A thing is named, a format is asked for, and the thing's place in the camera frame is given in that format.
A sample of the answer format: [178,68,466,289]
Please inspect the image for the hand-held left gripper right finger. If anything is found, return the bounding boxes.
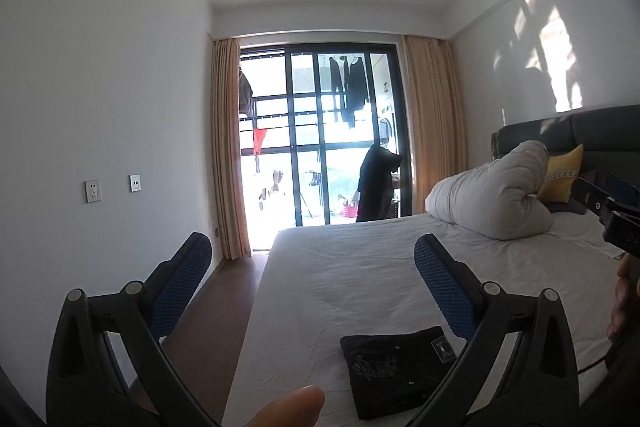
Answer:
[407,234,581,427]

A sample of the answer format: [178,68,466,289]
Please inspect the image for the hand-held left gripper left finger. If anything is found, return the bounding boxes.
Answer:
[47,232,216,427]

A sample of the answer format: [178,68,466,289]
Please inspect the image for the black pants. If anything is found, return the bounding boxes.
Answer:
[340,326,473,422]

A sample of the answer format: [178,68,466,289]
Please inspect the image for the person's right hand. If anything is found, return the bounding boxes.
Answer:
[607,252,640,342]

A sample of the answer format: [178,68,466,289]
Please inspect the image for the person's left hand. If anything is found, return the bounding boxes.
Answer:
[239,384,326,427]

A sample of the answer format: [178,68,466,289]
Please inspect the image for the yellow pillow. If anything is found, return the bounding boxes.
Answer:
[537,143,585,202]

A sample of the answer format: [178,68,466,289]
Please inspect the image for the dark grey headboard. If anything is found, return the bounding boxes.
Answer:
[492,104,640,188]

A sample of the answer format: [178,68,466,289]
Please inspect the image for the bed with white sheet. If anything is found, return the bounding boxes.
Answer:
[227,209,640,427]

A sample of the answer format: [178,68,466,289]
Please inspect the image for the rolled beige duvet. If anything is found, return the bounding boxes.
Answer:
[425,140,555,241]

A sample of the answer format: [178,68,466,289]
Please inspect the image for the beige curtain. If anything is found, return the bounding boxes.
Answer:
[210,38,253,260]
[402,35,468,215]

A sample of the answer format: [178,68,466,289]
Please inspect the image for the red hanging cloth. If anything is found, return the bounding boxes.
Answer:
[251,127,268,172]

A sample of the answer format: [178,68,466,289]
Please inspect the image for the black framed sliding glass door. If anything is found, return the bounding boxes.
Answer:
[239,42,413,253]

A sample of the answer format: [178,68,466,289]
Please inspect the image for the hanging grey brown jacket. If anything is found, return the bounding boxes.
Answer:
[237,64,255,118]

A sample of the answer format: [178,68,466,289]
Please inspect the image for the hanging dark clothes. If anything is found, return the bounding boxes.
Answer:
[328,55,371,128]

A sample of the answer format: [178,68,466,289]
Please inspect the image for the dark thin cable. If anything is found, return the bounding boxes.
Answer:
[575,347,616,378]

